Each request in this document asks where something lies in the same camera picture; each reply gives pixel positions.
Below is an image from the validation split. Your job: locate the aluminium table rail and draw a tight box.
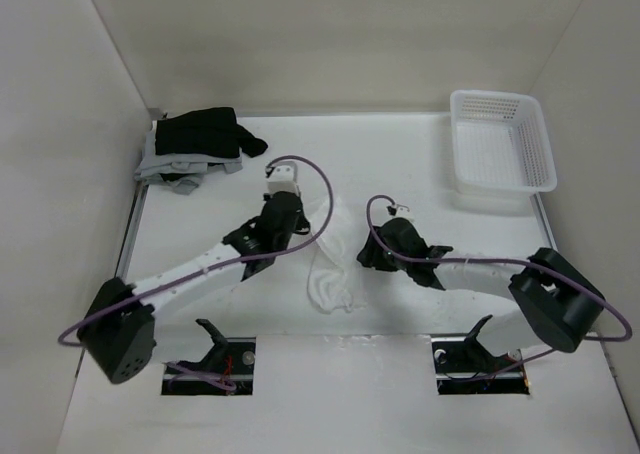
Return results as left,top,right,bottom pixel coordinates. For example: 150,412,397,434
530,194,557,250
115,183,148,278

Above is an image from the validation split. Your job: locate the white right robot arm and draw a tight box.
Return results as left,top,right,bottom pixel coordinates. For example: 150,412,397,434
357,217,603,370

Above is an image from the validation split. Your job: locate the white tank top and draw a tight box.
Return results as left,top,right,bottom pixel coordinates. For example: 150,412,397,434
307,195,367,314

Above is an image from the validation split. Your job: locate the aluminium right table rail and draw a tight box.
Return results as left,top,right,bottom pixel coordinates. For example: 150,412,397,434
530,194,557,250

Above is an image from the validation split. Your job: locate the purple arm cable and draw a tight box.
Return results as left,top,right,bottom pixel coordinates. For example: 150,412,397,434
366,195,632,380
58,154,335,391

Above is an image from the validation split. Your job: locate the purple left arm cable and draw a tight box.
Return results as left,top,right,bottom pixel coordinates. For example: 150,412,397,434
58,154,335,391

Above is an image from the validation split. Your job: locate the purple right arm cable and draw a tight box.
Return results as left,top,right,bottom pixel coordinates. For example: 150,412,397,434
366,195,632,380

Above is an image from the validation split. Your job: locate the aluminium left table rail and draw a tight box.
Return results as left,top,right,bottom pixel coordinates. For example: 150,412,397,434
115,183,148,278

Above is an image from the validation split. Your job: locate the white plastic mesh basket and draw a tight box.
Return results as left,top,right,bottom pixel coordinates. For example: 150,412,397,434
450,90,557,197

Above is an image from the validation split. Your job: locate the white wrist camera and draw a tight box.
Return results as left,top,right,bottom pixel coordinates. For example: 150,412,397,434
387,204,414,223
266,161,301,196

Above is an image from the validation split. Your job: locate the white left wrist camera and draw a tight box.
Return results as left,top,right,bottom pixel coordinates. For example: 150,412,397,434
266,161,301,196

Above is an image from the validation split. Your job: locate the grey folded tank top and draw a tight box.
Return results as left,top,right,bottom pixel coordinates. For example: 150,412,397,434
133,121,242,195

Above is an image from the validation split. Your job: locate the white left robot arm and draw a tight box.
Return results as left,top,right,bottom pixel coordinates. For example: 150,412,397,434
77,191,303,385

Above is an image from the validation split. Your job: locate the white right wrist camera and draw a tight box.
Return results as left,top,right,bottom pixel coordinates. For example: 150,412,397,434
387,204,414,223

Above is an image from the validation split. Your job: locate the black folded tank top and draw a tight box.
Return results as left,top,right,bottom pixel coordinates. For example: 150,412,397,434
155,107,268,159

